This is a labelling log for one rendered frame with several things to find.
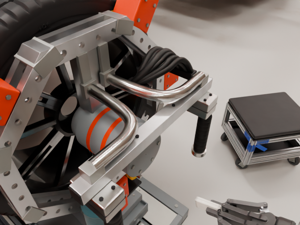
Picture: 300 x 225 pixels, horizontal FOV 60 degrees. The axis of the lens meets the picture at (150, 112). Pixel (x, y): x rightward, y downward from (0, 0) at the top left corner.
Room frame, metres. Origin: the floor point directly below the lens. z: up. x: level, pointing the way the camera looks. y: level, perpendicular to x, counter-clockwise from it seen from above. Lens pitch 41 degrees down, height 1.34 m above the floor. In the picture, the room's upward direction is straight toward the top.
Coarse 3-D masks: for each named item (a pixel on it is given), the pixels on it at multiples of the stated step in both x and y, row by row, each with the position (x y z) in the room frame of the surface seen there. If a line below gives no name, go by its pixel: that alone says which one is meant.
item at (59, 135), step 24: (120, 48) 0.75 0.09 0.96; (120, 72) 0.79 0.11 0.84; (48, 96) 0.51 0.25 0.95; (120, 96) 0.70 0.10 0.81; (48, 120) 0.50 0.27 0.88; (48, 144) 0.48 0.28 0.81; (72, 144) 0.66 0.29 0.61; (24, 168) 0.42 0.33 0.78; (48, 168) 0.52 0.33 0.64; (72, 168) 0.54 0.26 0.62
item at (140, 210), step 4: (140, 204) 0.68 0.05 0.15; (144, 204) 0.68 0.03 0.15; (136, 208) 0.66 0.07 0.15; (140, 208) 0.66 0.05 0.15; (144, 208) 0.65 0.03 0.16; (132, 212) 0.64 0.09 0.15; (136, 212) 0.64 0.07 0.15; (140, 212) 0.63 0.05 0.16; (144, 212) 0.65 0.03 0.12; (128, 216) 0.62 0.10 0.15; (132, 216) 0.62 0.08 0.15; (136, 216) 0.61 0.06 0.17; (140, 216) 0.63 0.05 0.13; (124, 220) 0.60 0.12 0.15; (128, 220) 0.60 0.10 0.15; (132, 220) 0.59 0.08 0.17; (136, 220) 0.60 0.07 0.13; (32, 224) 0.57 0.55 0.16; (36, 224) 0.58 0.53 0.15; (124, 224) 0.58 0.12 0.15; (128, 224) 0.57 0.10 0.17; (132, 224) 0.58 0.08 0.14; (136, 224) 0.60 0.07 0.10
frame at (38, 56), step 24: (72, 24) 0.54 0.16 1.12; (96, 24) 0.54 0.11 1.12; (120, 24) 0.57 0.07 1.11; (24, 48) 0.44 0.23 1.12; (48, 48) 0.43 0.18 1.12; (72, 48) 0.47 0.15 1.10; (144, 48) 0.64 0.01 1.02; (24, 72) 0.40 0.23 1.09; (48, 72) 0.41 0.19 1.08; (24, 96) 0.37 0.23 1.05; (24, 120) 0.36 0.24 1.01; (144, 120) 0.70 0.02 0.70; (0, 144) 0.32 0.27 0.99; (0, 168) 0.30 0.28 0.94; (24, 192) 0.31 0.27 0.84; (48, 192) 0.40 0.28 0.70; (24, 216) 0.29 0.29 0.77; (48, 216) 0.33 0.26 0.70
